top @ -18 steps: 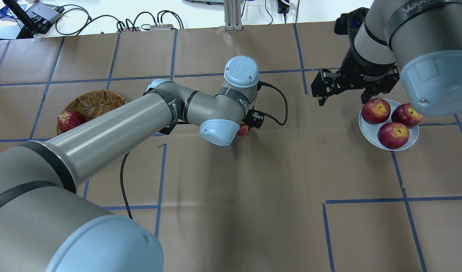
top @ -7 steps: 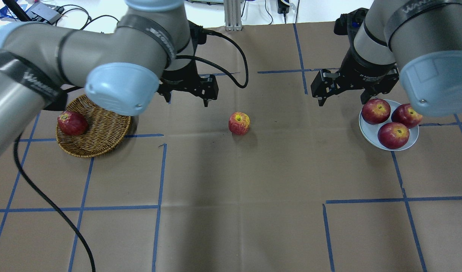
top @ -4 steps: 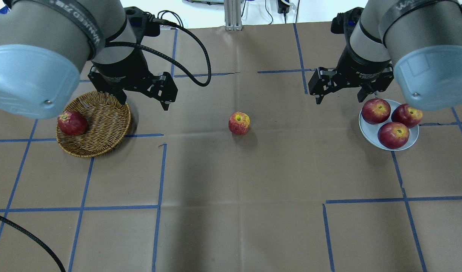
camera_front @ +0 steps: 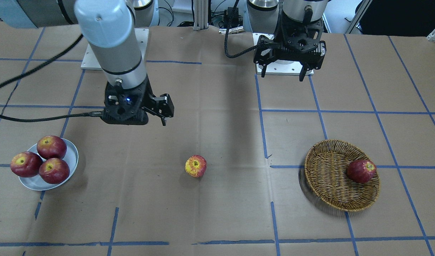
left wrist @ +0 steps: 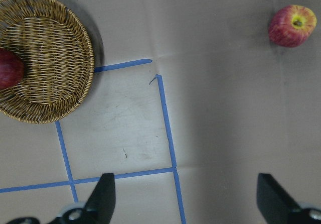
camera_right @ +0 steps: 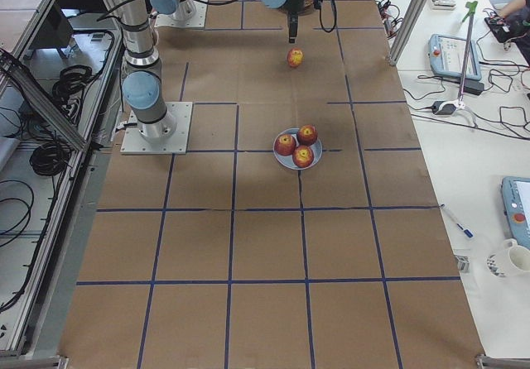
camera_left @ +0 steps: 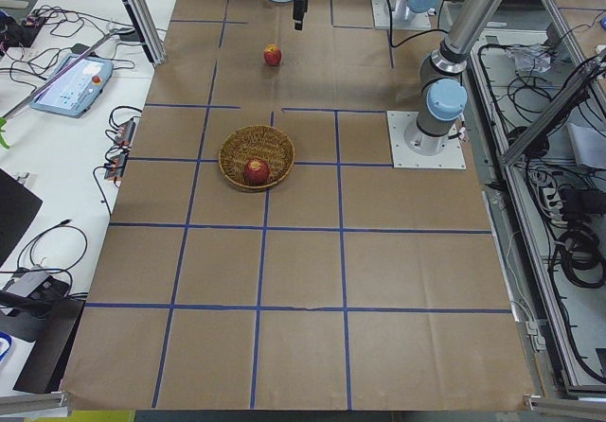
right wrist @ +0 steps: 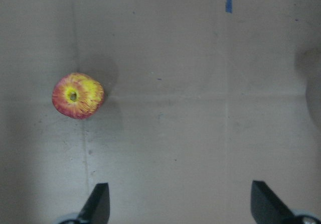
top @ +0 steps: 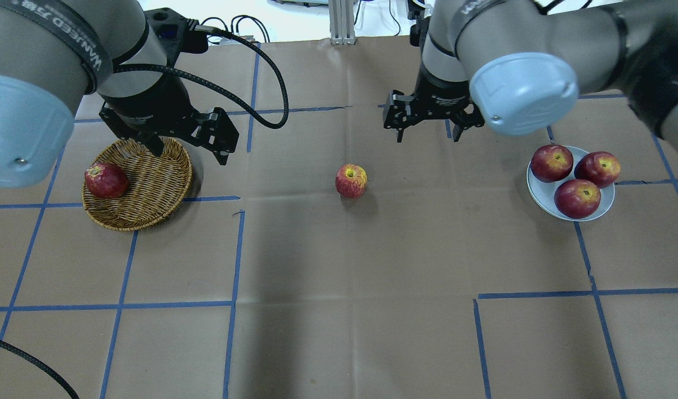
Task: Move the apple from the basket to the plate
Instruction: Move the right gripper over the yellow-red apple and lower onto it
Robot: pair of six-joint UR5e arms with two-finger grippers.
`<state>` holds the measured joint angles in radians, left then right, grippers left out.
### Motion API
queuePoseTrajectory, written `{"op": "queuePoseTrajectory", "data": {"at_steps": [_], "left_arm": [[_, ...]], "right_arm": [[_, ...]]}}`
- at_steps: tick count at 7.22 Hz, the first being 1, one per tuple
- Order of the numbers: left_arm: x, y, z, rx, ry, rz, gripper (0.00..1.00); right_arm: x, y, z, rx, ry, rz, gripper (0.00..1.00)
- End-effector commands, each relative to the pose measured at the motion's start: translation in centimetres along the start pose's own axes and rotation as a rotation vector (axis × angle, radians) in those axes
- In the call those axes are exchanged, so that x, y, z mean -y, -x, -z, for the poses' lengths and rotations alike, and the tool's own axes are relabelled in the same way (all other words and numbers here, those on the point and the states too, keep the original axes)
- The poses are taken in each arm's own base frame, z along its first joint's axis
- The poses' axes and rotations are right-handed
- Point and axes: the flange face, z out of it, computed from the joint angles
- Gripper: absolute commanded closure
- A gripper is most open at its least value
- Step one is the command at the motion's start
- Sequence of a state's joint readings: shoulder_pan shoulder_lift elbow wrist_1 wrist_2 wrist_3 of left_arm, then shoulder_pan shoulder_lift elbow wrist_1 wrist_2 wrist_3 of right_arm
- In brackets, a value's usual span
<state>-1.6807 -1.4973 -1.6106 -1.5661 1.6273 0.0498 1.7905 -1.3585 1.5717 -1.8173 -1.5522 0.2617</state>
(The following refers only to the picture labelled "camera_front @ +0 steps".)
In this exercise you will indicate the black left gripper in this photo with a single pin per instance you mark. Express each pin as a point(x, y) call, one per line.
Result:
point(263, 53)

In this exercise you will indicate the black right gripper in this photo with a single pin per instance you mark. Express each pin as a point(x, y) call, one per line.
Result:
point(149, 93)

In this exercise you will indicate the red yellow apple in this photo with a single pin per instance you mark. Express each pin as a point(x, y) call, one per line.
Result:
point(196, 166)

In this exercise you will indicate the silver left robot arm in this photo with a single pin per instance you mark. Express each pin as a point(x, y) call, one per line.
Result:
point(262, 15)

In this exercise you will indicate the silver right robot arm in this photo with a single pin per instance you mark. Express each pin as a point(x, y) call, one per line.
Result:
point(109, 28)

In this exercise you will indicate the woven wicker basket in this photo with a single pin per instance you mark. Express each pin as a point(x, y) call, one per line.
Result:
point(325, 171)

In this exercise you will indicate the red apple on plate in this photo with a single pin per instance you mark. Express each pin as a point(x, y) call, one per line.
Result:
point(26, 164)
point(54, 171)
point(51, 146)

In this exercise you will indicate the red apple in basket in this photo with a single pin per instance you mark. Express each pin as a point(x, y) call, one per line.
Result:
point(361, 170)

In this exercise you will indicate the light blue plate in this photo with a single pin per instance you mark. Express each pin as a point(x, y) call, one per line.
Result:
point(71, 158)

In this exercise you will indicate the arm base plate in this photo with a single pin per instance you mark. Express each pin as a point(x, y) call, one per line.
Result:
point(279, 67)
point(90, 61)

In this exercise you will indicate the aluminium frame post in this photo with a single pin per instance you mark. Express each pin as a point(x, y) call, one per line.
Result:
point(200, 14)

